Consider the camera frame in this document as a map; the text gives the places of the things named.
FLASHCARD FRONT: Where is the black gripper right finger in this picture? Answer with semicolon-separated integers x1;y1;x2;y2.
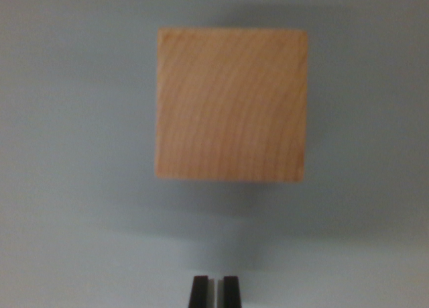
217;275;243;308

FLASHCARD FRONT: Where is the grey plastic bin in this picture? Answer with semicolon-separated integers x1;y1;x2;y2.
0;0;429;308

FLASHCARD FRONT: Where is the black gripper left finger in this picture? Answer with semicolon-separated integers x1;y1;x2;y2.
188;275;216;308

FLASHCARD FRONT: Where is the wooden cube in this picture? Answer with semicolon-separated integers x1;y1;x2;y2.
154;26;308;182

